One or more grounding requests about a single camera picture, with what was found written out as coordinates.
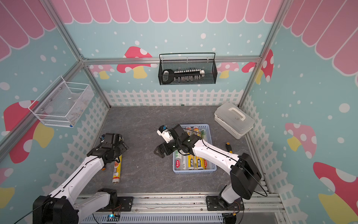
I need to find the yellow red wrap roll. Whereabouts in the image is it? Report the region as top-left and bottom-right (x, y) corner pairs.
(203, 159), (211, 169)

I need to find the yellow black screwdriver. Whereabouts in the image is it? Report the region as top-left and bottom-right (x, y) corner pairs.
(225, 142), (233, 154)

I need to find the black wire wall basket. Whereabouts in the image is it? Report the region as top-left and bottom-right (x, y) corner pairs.
(158, 52), (218, 85)

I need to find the blue plastic basket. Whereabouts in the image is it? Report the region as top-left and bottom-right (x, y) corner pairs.
(172, 124), (217, 174)

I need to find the clear white wrap roll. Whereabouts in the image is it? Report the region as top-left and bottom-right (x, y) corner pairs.
(200, 129), (206, 140)

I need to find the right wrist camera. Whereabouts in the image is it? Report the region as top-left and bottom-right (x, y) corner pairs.
(157, 125), (174, 143)

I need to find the white wire wall basket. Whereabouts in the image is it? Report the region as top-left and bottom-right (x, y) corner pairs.
(28, 76), (95, 128)

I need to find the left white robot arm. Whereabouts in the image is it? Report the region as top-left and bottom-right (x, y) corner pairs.
(32, 133), (128, 224)

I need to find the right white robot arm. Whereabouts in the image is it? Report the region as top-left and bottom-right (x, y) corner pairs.
(154, 125), (262, 205)

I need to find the white plastic storage box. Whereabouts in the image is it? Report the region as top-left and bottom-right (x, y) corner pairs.
(214, 102), (255, 139)

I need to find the black socket wrench set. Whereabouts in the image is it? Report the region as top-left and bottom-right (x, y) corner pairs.
(159, 69), (205, 85)

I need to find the small green circuit board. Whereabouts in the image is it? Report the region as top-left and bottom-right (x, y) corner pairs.
(106, 214), (120, 222)

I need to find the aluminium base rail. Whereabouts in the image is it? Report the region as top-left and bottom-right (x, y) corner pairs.
(76, 192), (290, 224)

